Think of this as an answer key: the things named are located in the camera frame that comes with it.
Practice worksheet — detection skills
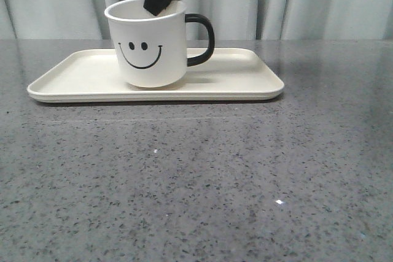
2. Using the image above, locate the white smiley mug black handle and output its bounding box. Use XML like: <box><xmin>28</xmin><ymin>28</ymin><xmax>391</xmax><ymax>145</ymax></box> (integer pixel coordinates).
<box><xmin>104</xmin><ymin>0</ymin><xmax>215</xmax><ymax>88</ymax></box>

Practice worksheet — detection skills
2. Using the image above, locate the cream rectangular tray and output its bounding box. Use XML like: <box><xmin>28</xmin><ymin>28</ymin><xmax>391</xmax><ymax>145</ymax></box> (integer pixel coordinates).
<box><xmin>27</xmin><ymin>48</ymin><xmax>284</xmax><ymax>103</ymax></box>

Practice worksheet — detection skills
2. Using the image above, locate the grey curtain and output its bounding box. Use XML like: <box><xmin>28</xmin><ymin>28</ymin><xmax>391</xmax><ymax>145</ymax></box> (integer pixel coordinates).
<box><xmin>1</xmin><ymin>0</ymin><xmax>392</xmax><ymax>40</ymax></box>

